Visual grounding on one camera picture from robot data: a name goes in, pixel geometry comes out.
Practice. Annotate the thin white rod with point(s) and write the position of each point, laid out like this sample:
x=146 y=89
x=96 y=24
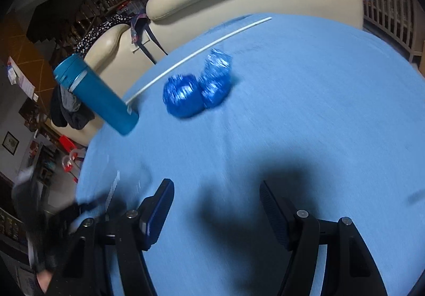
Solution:
x=199 y=50

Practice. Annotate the blue plastic bag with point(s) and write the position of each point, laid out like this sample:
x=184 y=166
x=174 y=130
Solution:
x=215 y=80
x=182 y=97

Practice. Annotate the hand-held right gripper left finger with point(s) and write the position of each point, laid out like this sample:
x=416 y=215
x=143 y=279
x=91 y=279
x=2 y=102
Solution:
x=159 y=214

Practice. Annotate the teal bottle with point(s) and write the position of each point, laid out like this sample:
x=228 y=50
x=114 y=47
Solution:
x=96 y=93

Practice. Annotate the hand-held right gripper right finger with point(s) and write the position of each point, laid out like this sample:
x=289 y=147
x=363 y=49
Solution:
x=275 y=214

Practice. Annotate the wooden crib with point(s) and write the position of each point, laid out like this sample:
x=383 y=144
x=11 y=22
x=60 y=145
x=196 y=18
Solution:
x=391 y=14

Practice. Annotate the polka-dot cloth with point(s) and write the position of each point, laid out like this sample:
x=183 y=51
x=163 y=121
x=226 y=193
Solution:
x=96 y=34

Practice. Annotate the dark clothes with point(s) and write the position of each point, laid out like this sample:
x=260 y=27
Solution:
x=73 y=113

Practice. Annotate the dark bookshelf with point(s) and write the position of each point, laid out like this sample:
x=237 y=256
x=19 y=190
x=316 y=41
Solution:
x=83 y=14

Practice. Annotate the framed picture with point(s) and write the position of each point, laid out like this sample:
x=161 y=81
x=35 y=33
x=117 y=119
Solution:
x=10 y=142

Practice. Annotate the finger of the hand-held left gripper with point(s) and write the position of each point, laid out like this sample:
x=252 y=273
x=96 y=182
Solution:
x=99 y=206

